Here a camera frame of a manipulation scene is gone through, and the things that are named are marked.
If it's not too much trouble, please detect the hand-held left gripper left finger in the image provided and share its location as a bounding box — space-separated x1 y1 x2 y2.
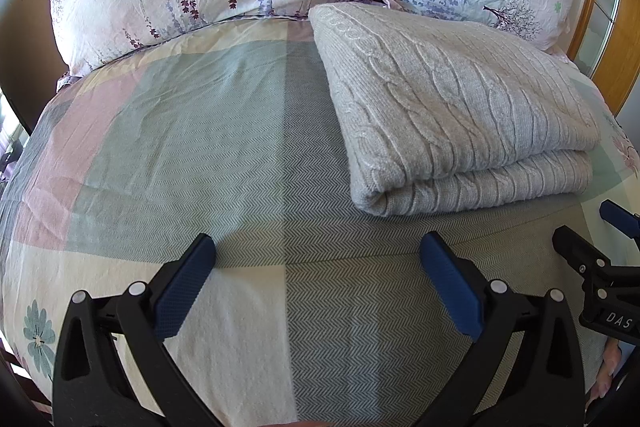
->
51 233 221 427

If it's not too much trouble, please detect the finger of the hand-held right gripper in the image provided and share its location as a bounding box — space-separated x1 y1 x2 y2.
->
552 227 620 282
599 200 640 241

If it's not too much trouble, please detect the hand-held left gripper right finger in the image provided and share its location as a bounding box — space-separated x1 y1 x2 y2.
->
415 231 586 427

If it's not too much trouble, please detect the pastel checked bed quilt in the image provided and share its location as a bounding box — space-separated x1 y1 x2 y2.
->
0 14 640 427

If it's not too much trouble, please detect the grey cable knit sweater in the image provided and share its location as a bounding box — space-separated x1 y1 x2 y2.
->
308 3 603 217

